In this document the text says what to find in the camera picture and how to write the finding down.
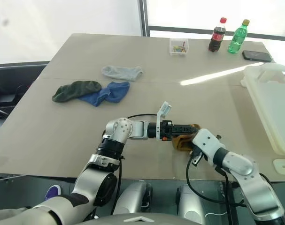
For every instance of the dark green sock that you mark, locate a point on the dark green sock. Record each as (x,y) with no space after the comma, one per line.
(71,92)

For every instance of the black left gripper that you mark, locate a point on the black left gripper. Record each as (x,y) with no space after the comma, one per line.
(167,131)

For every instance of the silver robot thigh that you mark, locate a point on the silver robot thigh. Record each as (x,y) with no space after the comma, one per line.
(191,204)
(133,198)

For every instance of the white plastic lid piece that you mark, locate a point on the white plastic lid piece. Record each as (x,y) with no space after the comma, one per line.
(283,167)

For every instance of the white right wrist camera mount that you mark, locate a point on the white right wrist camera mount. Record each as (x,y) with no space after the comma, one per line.
(206,141)

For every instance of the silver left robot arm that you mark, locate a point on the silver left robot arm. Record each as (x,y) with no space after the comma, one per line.
(135,130)

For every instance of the silver left robot thigh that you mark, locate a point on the silver left robot thigh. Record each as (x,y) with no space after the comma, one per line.
(133,198)

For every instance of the clear plastic box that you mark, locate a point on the clear plastic box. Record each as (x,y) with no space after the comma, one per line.
(178,48)

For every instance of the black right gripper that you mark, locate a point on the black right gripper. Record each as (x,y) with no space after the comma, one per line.
(197,158)

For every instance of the light grey sock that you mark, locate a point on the light grey sock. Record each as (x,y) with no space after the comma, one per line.
(118,72)

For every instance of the silver right robot thigh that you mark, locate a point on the silver right robot thigh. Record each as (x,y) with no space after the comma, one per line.
(191,204)

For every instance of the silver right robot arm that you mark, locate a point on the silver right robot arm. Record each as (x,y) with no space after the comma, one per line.
(241,164)

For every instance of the black table leg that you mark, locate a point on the black table leg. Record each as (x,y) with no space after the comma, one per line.
(231,206)

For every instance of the grey robot torso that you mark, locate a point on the grey robot torso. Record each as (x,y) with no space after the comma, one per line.
(137,219)

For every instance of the black smartphone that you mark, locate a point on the black smartphone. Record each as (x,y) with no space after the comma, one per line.
(256,56)

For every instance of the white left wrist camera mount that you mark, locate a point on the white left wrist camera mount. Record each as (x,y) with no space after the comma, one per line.
(164,109)

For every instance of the dark furniture beside table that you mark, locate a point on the dark furniture beside table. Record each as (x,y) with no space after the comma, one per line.
(13,79)

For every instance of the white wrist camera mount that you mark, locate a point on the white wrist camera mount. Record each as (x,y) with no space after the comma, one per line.
(206,141)
(164,109)

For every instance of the blue sock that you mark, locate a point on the blue sock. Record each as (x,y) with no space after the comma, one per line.
(114,92)

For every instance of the purple shoe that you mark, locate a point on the purple shoe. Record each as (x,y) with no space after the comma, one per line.
(53,192)

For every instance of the green plastic bottle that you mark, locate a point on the green plastic bottle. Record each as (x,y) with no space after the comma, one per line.
(237,39)

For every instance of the mustard yellow sock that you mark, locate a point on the mustard yellow sock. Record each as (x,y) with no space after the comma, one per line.
(181,144)

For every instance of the dark window frame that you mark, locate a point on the dark window frame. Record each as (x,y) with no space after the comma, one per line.
(144,16)

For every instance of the cola bottle red cap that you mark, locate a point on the cola bottle red cap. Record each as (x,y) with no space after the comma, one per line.
(216,41)

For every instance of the white plastic basket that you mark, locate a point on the white plastic basket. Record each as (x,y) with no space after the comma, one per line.
(273,100)

